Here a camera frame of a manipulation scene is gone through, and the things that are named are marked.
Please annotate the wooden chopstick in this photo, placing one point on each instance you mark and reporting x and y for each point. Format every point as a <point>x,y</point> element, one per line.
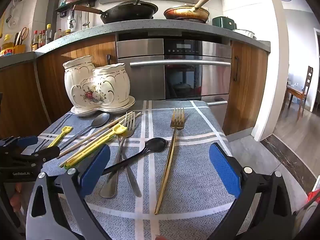
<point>100,132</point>
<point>135,116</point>

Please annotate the wooden chair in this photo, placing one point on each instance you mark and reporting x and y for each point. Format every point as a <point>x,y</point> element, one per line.
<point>306,92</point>

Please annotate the hanging metal skimmer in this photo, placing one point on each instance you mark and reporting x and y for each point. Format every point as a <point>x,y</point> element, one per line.
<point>86,21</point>

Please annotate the yellow knife holder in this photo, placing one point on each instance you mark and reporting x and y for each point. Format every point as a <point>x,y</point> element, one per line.
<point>20,48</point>

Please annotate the white ceramic drip tray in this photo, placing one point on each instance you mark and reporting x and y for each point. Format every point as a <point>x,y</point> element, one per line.
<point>117,110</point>

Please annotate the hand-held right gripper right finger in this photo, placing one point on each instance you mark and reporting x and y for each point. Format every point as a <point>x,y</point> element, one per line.
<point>225,170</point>

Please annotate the grey speckled countertop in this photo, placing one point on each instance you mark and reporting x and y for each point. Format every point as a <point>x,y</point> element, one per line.
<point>100,28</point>

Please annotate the red cap sauce bottle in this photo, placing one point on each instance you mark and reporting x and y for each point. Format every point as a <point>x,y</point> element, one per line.
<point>35,41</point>
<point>42,38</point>

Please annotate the black wall shelf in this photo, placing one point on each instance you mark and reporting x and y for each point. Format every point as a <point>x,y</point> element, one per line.
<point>75,5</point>

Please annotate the stainless steel oven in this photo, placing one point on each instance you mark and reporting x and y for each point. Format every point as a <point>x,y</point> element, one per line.
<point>147,80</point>

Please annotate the silver fork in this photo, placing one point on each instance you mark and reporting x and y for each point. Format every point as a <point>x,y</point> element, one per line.
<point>133,185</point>
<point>108,187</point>

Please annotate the blue plaid cloth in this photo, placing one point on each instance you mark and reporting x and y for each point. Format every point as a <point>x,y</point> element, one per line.
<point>195,142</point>

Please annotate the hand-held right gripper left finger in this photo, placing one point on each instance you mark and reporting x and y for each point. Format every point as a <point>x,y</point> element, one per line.
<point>95,167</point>

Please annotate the black wok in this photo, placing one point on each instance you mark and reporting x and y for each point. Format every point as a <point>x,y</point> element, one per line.
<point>130,12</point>

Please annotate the floral ceramic utensil holder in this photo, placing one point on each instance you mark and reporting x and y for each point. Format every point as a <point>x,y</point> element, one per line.
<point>85,85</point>

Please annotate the wooden dining table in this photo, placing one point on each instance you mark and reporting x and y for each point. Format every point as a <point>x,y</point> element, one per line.
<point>295,91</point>

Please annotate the yellow oil bottle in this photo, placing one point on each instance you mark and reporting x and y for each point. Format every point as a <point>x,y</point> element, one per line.
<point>7,46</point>

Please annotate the green kitchen appliance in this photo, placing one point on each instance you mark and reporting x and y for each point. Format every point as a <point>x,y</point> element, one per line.
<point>222,21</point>

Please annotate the silver spoon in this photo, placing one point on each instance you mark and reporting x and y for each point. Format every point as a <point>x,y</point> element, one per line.
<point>101,120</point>

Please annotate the copper frying pan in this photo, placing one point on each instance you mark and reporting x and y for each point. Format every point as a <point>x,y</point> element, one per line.
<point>185,13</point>

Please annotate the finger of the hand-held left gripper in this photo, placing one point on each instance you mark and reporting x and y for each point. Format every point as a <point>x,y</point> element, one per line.
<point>27,140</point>
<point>47,152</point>

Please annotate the clear bottle red label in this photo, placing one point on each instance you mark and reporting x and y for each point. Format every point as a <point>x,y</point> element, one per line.
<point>58,33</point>

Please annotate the person's left hand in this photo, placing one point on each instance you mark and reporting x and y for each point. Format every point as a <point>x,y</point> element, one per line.
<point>16,200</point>

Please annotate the hanging metal tongs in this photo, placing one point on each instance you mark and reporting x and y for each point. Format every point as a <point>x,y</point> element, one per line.
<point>72,20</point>

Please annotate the dark sauce bottle yellow cap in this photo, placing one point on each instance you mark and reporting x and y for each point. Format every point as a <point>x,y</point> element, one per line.
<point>49,35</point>

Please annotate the red plastic item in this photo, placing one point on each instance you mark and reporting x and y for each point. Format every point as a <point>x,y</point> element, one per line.
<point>313,195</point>

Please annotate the wooden cabinet door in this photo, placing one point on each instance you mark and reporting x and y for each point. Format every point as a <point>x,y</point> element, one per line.
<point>250,80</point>
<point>75,52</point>
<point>20,100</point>

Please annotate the black spoon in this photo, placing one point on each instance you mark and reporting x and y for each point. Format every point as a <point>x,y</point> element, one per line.
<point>156,145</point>

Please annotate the gold fork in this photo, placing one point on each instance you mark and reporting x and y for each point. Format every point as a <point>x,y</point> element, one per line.
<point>170,155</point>

